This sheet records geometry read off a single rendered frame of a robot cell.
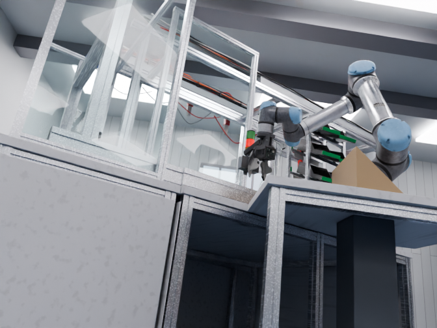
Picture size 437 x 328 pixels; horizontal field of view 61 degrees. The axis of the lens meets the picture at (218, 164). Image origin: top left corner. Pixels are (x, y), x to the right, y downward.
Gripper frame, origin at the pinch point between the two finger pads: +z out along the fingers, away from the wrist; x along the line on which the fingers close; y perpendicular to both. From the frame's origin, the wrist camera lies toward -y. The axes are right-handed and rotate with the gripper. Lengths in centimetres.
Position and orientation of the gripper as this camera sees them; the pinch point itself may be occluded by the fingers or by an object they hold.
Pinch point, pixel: (255, 177)
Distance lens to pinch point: 171.0
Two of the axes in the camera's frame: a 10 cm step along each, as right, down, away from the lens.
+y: 6.2, -0.2, -7.9
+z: -1.4, 9.8, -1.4
